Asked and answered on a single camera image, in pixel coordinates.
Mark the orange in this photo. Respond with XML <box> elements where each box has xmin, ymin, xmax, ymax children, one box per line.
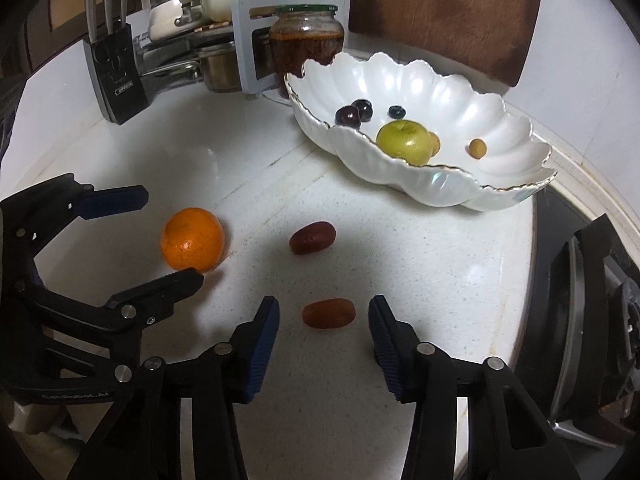
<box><xmin>160</xmin><ymin>207</ymin><xmax>226</xmax><ymax>273</ymax></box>

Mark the white scalloped bowl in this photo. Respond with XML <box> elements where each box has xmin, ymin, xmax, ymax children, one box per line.
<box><xmin>284</xmin><ymin>52</ymin><xmax>556</xmax><ymax>211</ymax></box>

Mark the black knife block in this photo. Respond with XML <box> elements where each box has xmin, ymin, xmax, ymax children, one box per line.
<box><xmin>82</xmin><ymin>0</ymin><xmax>150</xmax><ymax>126</ymax></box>

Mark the blueberry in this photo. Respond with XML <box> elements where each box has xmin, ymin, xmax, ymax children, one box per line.
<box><xmin>387</xmin><ymin>105</ymin><xmax>406</xmax><ymax>119</ymax></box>

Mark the green apple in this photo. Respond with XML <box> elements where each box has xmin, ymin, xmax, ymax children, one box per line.
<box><xmin>375</xmin><ymin>119</ymin><xmax>432</xmax><ymax>166</ymax></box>

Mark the glass jar green lid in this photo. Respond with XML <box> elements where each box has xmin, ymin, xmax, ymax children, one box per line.
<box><xmin>269</xmin><ymin>3</ymin><xmax>345</xmax><ymax>100</ymax></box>

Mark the brown wooden cutting board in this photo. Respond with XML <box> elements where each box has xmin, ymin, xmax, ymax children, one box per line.
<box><xmin>348</xmin><ymin>0</ymin><xmax>540</xmax><ymax>87</ymax></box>

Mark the small tan longan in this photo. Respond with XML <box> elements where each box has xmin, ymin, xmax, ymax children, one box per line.
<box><xmin>468</xmin><ymin>139</ymin><xmax>488</xmax><ymax>159</ymax></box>

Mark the white lidded pot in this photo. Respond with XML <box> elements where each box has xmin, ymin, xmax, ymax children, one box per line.
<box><xmin>148</xmin><ymin>0</ymin><xmax>203</xmax><ymax>42</ymax></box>

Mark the black gas stove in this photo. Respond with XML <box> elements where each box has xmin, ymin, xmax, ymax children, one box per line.
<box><xmin>515</xmin><ymin>188</ymin><xmax>639</xmax><ymax>448</ymax></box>

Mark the dark cherry plum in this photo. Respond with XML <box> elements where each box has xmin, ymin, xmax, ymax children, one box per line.
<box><xmin>352</xmin><ymin>99</ymin><xmax>373</xmax><ymax>122</ymax></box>

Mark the white dish rack panel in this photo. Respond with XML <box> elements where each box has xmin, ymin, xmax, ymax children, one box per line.
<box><xmin>231</xmin><ymin>0</ymin><xmax>279</xmax><ymax>96</ymax></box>

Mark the steel pot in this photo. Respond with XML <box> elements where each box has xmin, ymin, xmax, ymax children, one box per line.
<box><xmin>141</xmin><ymin>41</ymin><xmax>241</xmax><ymax>93</ymax></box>

